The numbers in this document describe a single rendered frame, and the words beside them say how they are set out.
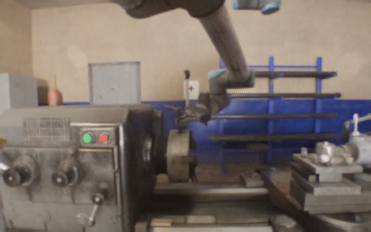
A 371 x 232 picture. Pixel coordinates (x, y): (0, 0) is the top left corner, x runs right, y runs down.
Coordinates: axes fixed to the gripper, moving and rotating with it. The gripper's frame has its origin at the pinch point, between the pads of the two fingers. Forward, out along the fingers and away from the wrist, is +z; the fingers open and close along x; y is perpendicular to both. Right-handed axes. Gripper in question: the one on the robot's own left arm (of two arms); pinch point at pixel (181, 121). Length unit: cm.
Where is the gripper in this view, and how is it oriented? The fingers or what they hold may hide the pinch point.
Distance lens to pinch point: 84.9
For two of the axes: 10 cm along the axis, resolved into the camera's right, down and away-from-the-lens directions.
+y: 0.6, 9.0, 4.4
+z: -7.1, 3.4, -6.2
